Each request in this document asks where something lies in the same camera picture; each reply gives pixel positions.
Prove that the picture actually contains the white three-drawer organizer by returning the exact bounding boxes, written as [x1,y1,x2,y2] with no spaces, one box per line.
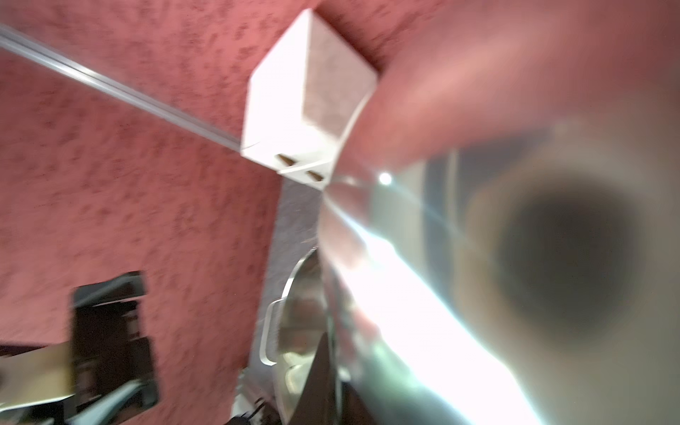
[240,9,378,191]

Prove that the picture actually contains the stainless steel pot lid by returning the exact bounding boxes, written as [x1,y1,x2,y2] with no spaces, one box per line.
[318,1,679,424]

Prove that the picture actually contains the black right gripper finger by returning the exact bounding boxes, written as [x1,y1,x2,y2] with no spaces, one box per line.
[288,333,336,425]

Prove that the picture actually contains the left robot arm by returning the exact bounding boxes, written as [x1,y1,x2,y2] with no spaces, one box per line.
[1,271,160,424]

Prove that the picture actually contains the aluminium corner post left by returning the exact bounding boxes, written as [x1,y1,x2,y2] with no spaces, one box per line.
[1,24,240,152]

